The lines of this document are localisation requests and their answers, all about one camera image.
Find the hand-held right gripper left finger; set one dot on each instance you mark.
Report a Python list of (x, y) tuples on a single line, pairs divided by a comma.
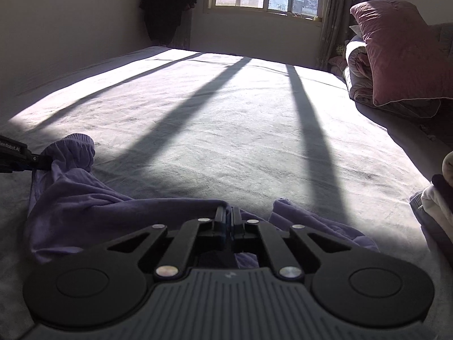
[(222, 228)]

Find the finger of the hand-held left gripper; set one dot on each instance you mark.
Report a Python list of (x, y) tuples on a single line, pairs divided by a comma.
[(42, 163)]

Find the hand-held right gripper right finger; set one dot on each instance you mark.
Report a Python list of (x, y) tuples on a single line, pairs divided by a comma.
[(237, 230)]

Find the purple pants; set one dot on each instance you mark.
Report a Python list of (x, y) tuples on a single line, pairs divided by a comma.
[(88, 202)]

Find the small pink cushion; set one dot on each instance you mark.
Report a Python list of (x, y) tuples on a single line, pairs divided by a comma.
[(336, 62)]

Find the folded pink grey quilt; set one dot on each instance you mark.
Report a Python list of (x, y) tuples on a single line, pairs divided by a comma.
[(357, 74)]

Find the folded white garment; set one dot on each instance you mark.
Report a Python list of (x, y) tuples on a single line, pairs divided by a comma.
[(437, 205)]

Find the dark hanging coat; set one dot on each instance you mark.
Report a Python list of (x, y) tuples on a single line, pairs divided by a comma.
[(166, 3)]

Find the folded black garment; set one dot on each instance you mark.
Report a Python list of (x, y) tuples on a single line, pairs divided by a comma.
[(442, 186)]

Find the folded beige garment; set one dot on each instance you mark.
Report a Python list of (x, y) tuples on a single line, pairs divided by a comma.
[(448, 166)]

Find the grey star-print curtain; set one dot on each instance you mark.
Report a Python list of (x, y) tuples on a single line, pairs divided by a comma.
[(336, 14)]

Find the pink pillow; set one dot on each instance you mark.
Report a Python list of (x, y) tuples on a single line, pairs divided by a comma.
[(396, 49)]

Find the grey quilted headboard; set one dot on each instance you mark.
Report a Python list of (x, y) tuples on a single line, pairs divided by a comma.
[(446, 49)]

